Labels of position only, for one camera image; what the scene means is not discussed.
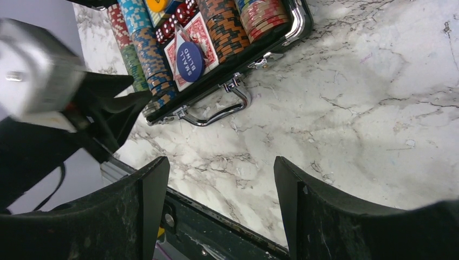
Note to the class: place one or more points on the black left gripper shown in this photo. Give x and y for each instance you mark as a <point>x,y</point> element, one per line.
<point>43,167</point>

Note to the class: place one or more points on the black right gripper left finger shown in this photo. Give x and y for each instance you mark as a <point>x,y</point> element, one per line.
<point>93,219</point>

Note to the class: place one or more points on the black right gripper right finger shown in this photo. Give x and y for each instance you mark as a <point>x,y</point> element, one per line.
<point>323,222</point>

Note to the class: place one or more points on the dark blue small blind button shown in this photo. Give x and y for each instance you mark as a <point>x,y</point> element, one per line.
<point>190,61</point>

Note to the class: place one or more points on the black poker set case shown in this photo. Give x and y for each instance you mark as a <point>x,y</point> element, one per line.
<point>228,74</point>

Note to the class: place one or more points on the orange big blind button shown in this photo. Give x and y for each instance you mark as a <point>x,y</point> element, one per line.
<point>157,5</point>

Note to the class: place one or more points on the clear triangular plastic piece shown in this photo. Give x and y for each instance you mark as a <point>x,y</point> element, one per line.
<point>181,35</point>

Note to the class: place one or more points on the blue playing card deck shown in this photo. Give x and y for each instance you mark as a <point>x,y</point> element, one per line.
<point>157,18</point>

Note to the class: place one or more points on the red dice in case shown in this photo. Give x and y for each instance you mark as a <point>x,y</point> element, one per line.
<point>179,13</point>

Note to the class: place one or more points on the brown chip row in case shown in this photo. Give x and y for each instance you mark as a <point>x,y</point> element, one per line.
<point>224,26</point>

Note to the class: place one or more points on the red green chip row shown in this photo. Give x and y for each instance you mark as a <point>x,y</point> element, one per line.
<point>258,17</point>

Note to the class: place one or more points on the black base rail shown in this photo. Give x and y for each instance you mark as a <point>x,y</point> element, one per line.
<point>191,230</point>

